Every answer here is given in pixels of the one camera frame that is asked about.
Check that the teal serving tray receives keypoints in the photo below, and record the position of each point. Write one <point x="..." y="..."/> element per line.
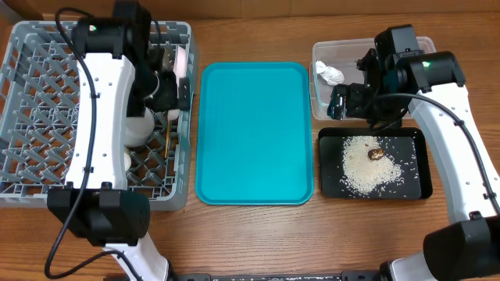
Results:
<point x="254" y="143"/>

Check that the white rice pile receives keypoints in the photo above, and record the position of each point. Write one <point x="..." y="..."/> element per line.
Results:
<point x="395" y="175"/>

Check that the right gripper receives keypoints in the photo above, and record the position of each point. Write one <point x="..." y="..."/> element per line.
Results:
<point x="338" y="103"/>

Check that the brown food scrap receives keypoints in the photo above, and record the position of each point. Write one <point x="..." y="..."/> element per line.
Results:
<point x="375" y="154"/>

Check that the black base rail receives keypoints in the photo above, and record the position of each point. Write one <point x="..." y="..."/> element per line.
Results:
<point x="343" y="276"/>

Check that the wooden chopstick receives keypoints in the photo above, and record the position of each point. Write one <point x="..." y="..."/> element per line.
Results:
<point x="165" y="155"/>
<point x="170" y="134"/>

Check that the grey bowl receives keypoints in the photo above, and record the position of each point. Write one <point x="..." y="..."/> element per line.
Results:
<point x="139" y="129"/>

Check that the grey dishwasher rack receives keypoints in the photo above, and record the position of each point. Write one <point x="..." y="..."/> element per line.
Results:
<point x="39" y="109"/>

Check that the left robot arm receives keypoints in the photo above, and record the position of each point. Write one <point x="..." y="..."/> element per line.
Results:
<point x="124" y="80"/>

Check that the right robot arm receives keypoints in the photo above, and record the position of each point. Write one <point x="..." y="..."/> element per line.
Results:
<point x="400" y="79"/>

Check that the black tray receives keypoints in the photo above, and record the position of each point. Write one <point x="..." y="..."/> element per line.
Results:
<point x="330" y="146"/>

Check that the clear plastic bin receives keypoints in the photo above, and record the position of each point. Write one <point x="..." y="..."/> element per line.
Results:
<point x="341" y="55"/>

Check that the white paper cup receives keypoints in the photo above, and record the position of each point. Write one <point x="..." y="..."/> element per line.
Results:
<point x="126" y="159"/>

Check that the large white plate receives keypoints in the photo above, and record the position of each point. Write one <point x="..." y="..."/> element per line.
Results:
<point x="179" y="68"/>

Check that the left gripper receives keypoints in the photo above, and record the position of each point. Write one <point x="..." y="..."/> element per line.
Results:
<point x="170" y="101"/>

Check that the white tissue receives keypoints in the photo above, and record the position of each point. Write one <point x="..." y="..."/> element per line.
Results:
<point x="331" y="75"/>

